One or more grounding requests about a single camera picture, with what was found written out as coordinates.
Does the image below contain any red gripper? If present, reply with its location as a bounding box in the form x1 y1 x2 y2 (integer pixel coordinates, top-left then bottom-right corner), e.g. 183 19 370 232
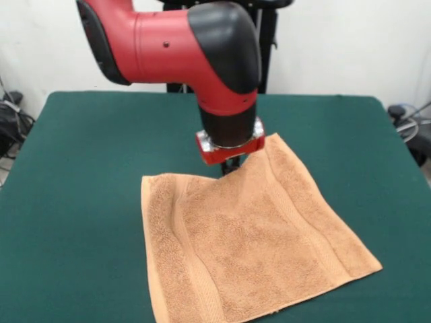
195 116 267 177

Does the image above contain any tan terry towel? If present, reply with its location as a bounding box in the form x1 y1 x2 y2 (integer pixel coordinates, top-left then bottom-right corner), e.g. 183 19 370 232
140 133 384 323

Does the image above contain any dark green table cloth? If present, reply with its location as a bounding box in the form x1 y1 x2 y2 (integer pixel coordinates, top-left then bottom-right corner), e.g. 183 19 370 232
0 90 431 323

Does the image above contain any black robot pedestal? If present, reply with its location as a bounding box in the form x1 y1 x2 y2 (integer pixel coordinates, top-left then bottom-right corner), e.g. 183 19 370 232
161 0 294 94

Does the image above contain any grey stand base with cables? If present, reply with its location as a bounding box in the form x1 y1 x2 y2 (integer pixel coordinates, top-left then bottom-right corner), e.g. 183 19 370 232
387 102 431 168

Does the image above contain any black equipment base with cables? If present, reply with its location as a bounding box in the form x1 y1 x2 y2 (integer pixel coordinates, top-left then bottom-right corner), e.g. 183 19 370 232
0 90 36 159

